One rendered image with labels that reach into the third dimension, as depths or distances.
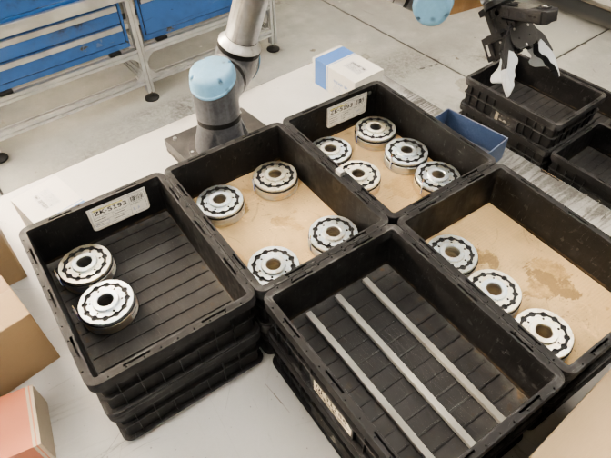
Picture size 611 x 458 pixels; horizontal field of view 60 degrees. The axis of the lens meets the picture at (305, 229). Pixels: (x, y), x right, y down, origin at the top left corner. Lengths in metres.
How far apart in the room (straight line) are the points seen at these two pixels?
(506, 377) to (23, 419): 0.84
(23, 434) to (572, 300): 1.01
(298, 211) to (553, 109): 1.32
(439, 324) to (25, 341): 0.77
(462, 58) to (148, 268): 2.70
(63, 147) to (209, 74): 1.69
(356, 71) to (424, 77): 1.56
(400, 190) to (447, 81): 2.05
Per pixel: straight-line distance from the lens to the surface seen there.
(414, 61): 3.40
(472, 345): 1.02
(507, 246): 1.18
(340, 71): 1.72
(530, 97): 2.29
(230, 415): 1.07
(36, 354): 1.19
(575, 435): 0.91
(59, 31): 2.85
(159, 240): 1.17
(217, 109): 1.39
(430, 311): 1.04
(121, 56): 2.97
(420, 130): 1.34
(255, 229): 1.15
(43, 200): 1.42
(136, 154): 1.62
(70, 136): 3.03
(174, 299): 1.07
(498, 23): 1.28
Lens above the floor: 1.67
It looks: 47 degrees down
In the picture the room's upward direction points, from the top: 1 degrees counter-clockwise
